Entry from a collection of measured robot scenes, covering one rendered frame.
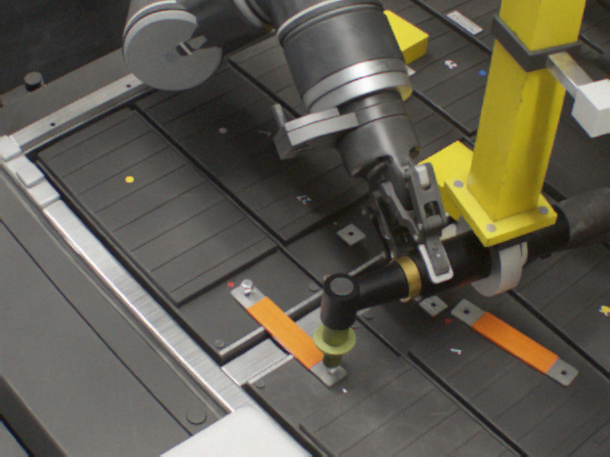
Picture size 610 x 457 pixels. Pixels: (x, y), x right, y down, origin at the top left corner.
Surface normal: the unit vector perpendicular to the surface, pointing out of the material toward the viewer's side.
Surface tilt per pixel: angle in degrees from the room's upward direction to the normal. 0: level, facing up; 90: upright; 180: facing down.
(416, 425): 0
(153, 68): 90
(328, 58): 50
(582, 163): 0
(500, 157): 90
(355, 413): 0
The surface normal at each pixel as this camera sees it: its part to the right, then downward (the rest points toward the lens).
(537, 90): 0.44, 0.66
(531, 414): 0.07, -0.70
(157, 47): 0.01, 0.71
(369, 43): 0.33, -0.29
